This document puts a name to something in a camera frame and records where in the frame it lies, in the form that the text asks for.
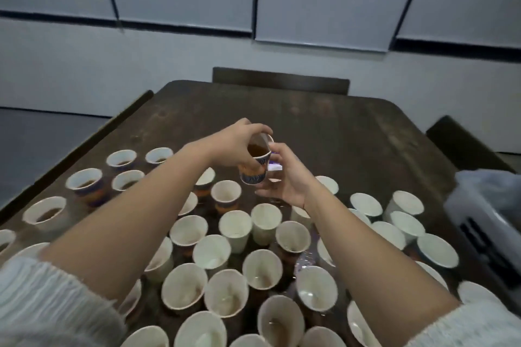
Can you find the round blue sticker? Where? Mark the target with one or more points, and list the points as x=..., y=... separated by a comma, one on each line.
x=275, y=166

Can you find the group of paper cups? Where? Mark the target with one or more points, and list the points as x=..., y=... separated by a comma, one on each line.
x=203, y=257

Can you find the orange blue patterned paper cup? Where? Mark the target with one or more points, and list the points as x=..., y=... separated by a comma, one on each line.
x=256, y=162

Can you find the person's left hand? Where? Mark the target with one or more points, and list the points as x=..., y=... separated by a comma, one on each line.
x=224, y=143

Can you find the person's left forearm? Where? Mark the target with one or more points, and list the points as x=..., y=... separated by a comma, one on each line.
x=106, y=229

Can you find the dark wooden table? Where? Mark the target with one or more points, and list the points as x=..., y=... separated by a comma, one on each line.
x=350, y=119

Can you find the person's right forearm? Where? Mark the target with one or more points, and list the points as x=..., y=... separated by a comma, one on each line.
x=382, y=277

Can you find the person's right hand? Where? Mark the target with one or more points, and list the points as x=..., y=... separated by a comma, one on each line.
x=291, y=180

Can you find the clear plastic storage bin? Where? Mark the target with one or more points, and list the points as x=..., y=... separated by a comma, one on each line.
x=488, y=204

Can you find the dark wooden chair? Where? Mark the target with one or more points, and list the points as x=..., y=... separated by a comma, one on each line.
x=468, y=143
x=281, y=81

